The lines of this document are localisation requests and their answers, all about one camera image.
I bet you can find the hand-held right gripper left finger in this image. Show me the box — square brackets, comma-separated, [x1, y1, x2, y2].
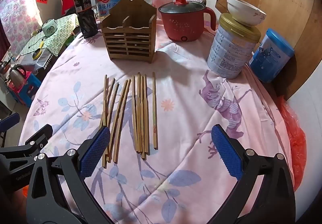
[26, 125, 114, 224]

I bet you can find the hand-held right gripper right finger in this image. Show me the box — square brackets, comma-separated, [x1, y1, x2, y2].
[211, 124, 296, 224]

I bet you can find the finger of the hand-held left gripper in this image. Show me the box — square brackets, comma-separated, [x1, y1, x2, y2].
[0, 125, 54, 162]
[0, 113, 21, 137]

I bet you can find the bunch of wooden chopsticks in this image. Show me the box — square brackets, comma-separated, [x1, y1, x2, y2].
[99, 72, 158, 169]

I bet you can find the wooden chopstick holder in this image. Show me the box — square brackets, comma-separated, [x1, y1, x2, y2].
[101, 0, 158, 64]

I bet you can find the blue plastic stool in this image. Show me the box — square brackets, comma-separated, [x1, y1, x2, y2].
[11, 73, 42, 107]

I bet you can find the metal kettle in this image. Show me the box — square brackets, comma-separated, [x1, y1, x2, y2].
[9, 64, 27, 87]

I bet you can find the pink floral tablecloth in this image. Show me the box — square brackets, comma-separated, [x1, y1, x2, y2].
[19, 16, 295, 224]

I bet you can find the red plastic bag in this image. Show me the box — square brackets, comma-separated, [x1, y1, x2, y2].
[277, 96, 307, 184]

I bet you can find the green plastic bucket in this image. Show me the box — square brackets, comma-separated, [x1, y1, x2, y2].
[64, 35, 76, 48]

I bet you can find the milk powder can gold lid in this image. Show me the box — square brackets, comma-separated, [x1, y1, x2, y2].
[207, 13, 262, 80]

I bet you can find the pink floral curtain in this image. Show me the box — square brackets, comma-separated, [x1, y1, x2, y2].
[0, 0, 42, 56]

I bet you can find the green patterned table cloth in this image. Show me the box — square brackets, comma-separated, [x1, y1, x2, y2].
[20, 13, 79, 56]

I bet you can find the blue lidded can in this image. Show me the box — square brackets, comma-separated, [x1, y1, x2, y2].
[249, 28, 295, 83]

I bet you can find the dark soy sauce bottle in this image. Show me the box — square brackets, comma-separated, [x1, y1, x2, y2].
[73, 0, 98, 39]

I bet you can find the red cloth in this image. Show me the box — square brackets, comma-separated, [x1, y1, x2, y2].
[62, 0, 77, 10]

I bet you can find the red electric pot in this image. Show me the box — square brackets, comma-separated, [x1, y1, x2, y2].
[158, 3, 217, 42]

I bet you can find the white ceramic bowl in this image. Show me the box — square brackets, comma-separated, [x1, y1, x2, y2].
[226, 0, 267, 27]

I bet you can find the wooden board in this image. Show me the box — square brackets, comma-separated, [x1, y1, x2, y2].
[215, 0, 322, 101]

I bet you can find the glass pot lid red knob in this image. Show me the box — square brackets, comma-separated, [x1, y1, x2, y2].
[158, 0, 205, 14]

